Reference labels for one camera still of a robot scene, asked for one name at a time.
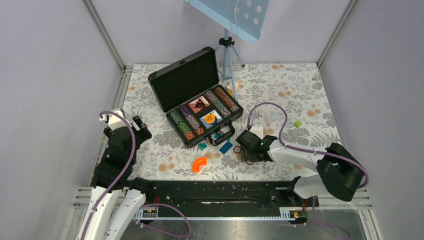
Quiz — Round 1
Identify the blue perforated board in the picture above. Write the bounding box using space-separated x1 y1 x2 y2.
187 0 270 43

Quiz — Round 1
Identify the green toy cube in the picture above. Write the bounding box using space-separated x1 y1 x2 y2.
293 120 302 128

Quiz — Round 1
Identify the red card deck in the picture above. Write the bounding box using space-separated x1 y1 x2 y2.
188 95 211 114

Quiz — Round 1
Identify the green chip row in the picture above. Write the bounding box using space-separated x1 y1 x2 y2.
170 110 195 141

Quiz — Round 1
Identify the black poker set case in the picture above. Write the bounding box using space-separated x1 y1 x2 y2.
147 46 244 148

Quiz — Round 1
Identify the orange curved toy block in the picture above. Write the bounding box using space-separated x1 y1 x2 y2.
191 157 208 173

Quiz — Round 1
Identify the floral table mat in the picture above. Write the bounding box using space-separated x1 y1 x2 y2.
123 63 341 181

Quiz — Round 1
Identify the blue tripod stand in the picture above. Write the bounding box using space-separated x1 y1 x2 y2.
214 28 245 102

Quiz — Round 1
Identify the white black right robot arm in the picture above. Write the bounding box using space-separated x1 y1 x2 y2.
236 130 369 206

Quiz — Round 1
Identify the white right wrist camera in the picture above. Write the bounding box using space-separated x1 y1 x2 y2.
249 124 264 139

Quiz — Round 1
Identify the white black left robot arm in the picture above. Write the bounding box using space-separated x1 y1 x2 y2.
76 110 155 240

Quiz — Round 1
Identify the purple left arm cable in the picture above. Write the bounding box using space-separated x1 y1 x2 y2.
79 110 193 240

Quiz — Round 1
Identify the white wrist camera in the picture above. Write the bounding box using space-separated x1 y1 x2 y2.
99 107 129 131
249 124 264 139

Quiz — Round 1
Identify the yellow big blind button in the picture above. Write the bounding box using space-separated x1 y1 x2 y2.
204 114 217 123

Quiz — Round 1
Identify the orange blue chip row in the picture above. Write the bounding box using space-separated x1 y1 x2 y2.
214 87 240 112

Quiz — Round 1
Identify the teal triangular toy block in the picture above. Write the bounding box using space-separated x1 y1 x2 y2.
197 143 208 151

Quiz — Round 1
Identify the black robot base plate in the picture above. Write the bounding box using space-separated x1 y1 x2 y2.
125 179 314 218

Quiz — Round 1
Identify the black all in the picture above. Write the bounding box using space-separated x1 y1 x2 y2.
192 98 209 111

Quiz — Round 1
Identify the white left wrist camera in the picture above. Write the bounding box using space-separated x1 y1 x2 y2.
99 107 129 131

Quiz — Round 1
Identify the red yellow chip row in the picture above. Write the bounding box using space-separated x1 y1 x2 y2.
184 127 205 142

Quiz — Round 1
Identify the blue toy brick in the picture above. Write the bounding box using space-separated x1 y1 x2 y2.
219 141 233 155

